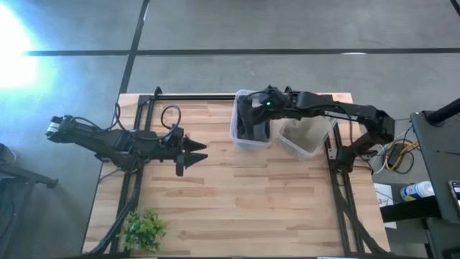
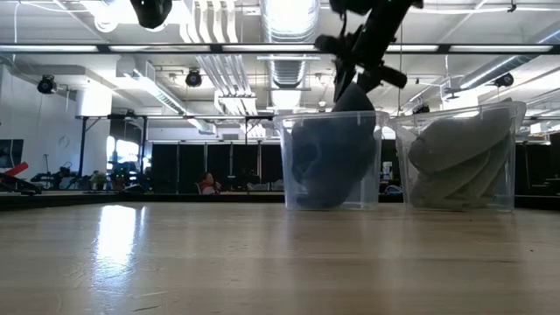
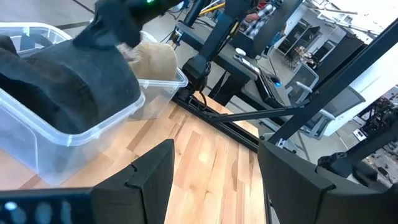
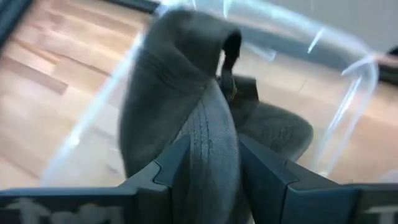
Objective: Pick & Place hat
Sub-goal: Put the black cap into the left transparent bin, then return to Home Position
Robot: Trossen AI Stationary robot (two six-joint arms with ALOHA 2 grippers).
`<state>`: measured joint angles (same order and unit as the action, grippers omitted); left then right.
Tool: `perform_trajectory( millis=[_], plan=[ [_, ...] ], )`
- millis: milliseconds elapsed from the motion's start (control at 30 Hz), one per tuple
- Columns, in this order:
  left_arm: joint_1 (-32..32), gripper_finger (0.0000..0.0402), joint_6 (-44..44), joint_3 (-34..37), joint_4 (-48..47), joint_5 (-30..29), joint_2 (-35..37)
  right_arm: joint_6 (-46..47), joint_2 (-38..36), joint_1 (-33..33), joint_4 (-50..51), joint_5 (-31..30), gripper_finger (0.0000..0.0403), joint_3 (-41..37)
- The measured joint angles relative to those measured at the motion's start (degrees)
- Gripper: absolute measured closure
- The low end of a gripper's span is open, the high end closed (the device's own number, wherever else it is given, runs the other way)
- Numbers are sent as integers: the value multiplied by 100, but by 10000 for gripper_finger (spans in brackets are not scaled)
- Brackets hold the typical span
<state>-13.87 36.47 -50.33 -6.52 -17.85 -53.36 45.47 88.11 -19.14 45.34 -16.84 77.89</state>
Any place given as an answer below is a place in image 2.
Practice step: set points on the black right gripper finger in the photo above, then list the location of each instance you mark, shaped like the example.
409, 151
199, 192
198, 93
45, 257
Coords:
367, 83
343, 79

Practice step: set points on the beige baseball cap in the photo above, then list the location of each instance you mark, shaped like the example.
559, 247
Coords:
450, 177
464, 135
481, 194

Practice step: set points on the dark olive baseball cap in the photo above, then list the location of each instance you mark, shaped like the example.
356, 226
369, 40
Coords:
315, 192

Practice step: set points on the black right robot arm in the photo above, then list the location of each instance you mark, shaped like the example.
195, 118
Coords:
389, 17

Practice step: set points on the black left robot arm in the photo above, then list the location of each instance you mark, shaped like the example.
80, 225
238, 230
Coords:
151, 13

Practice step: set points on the clear plastic bin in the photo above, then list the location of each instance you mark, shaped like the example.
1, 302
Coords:
284, 175
400, 175

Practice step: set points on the black ceiling spotlight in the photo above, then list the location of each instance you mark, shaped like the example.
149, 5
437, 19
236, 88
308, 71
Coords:
46, 84
504, 80
193, 79

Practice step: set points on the black horizontal overhead beam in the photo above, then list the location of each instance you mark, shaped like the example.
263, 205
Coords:
210, 48

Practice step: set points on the person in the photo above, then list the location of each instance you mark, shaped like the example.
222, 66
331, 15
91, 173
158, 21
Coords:
210, 184

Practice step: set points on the black partition panels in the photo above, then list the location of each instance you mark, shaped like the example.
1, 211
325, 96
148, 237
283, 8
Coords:
188, 168

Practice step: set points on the potted green plant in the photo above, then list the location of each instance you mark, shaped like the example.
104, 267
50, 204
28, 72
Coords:
98, 179

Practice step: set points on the black metal rack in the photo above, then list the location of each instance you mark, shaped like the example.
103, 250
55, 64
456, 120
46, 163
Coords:
82, 144

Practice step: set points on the red object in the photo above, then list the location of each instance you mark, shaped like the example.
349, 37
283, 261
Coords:
15, 170

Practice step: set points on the silver ventilation duct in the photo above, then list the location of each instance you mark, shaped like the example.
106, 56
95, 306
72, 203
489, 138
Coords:
289, 26

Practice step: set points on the dark wall monitor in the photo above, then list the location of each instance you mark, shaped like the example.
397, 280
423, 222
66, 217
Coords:
11, 153

